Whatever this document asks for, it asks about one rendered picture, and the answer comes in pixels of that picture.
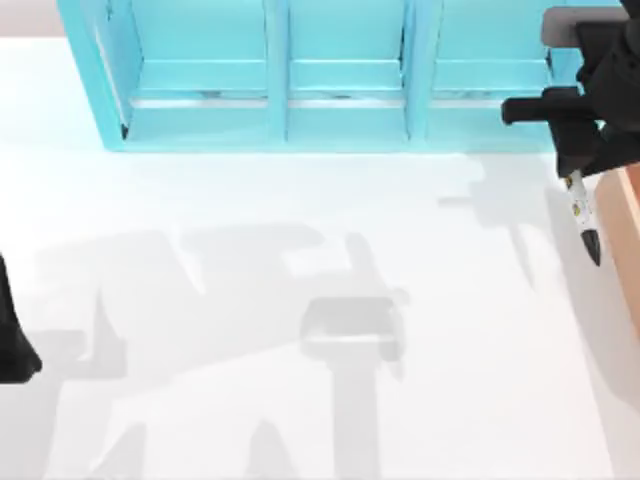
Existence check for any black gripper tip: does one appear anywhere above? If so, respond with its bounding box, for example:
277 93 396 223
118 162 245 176
0 254 44 385

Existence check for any shallow salmon-coloured box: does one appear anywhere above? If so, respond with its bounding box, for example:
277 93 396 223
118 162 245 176
594 163 640 344

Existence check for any white marker with black cap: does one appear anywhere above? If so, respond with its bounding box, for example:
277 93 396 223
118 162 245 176
561 168 604 269

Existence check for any light blue rack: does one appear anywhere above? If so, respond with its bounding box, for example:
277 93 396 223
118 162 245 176
54 0 624 155

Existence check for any pale grey rounded box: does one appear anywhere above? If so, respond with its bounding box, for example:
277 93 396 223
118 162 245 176
542 5 632 51

